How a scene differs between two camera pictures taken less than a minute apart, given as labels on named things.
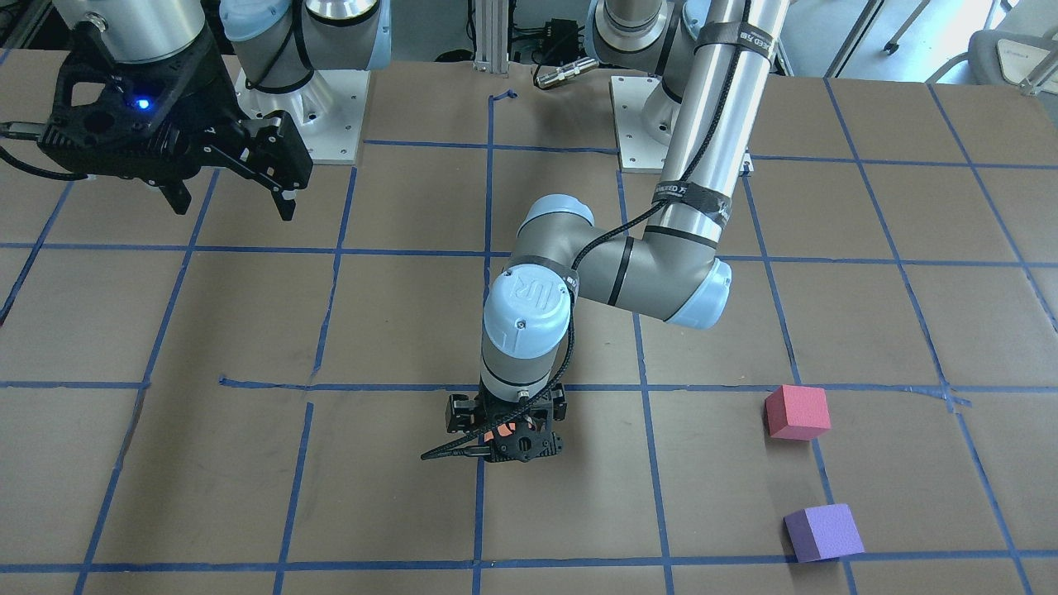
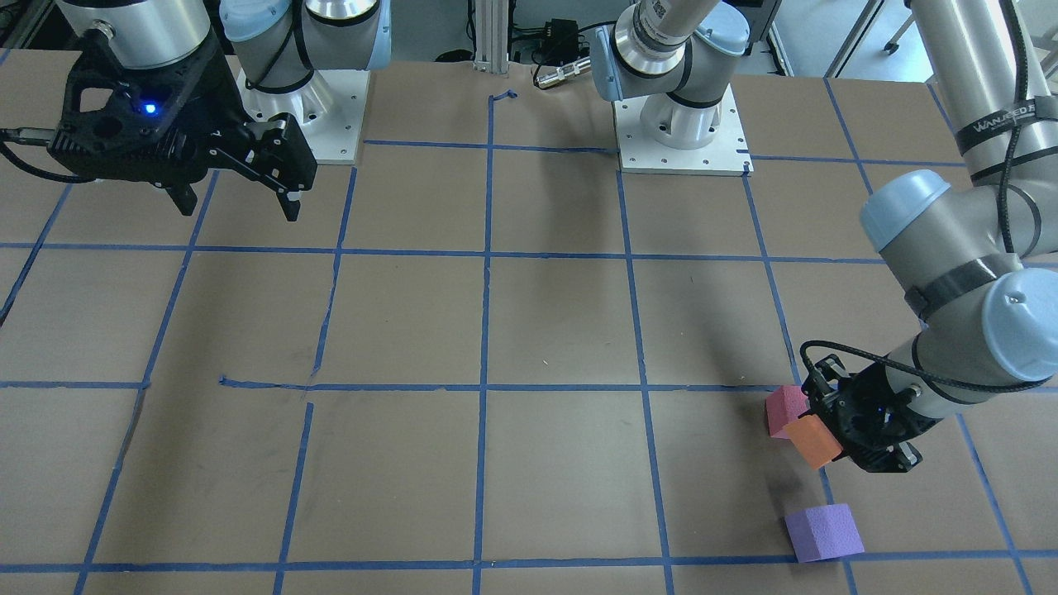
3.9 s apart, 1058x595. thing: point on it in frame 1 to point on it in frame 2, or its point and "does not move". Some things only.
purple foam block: [823, 532] does not move
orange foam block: [502, 431] to [814, 440]
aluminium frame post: [491, 36] does not move
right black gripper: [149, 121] does not move
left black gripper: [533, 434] to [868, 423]
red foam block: [798, 412] does not move
